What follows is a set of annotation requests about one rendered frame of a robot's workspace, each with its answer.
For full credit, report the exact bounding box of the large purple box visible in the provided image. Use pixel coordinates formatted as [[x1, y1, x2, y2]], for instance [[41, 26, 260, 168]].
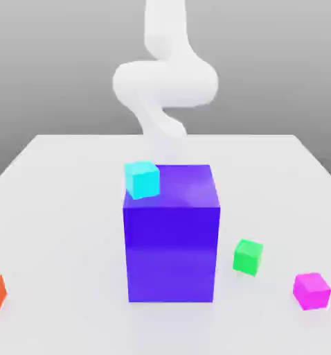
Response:
[[122, 164, 221, 304]]

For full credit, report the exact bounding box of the small cyan cube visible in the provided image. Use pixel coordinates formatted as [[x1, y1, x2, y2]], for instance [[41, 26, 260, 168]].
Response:
[[123, 160, 161, 200]]

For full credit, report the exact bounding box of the small magenta cube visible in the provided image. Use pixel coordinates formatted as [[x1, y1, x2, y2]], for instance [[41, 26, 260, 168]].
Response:
[[292, 272, 331, 311]]

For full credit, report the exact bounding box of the small green cube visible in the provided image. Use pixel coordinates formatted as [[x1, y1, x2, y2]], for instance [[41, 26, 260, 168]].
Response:
[[232, 239, 264, 277]]

